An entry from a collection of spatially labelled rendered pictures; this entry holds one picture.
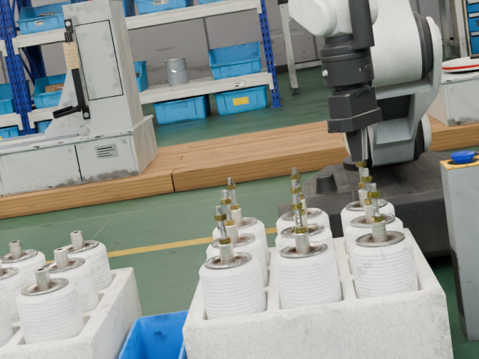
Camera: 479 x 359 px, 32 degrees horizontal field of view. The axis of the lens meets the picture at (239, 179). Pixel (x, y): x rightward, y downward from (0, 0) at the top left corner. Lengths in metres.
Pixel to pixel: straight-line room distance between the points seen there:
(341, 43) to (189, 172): 1.95
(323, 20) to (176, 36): 8.34
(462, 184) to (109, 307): 0.63
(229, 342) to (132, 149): 2.22
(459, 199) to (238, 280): 0.42
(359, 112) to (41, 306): 0.62
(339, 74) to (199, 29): 8.30
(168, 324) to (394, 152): 0.78
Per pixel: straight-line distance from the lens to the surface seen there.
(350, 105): 1.45
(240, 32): 9.70
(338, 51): 1.45
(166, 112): 6.07
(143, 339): 1.56
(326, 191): 1.87
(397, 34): 1.76
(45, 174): 3.52
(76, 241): 1.58
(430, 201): 1.84
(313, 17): 1.45
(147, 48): 9.80
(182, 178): 3.34
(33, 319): 1.35
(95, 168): 3.47
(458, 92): 3.43
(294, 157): 3.31
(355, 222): 1.42
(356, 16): 1.43
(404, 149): 2.05
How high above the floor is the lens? 0.60
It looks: 10 degrees down
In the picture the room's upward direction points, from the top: 10 degrees counter-clockwise
